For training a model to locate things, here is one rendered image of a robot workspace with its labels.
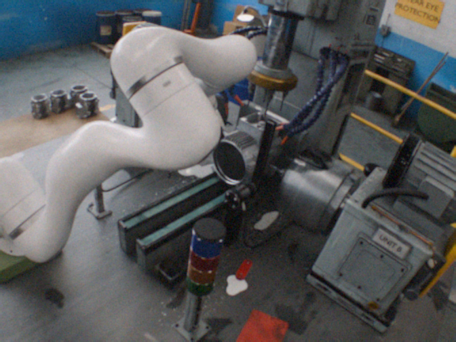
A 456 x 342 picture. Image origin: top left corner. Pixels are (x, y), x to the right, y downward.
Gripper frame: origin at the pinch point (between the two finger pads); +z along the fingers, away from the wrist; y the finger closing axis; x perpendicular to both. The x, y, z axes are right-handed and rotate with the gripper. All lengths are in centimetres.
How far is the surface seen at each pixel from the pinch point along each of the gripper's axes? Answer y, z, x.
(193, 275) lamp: 36, -23, -38
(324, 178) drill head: 38.8, -2.0, 7.2
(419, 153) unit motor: 61, -18, 20
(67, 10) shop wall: -540, 109, 121
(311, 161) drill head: 32.2, -2.0, 9.9
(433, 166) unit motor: 66, -18, 18
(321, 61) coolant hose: 20.6, -19.2, 34.6
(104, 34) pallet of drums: -462, 166, 137
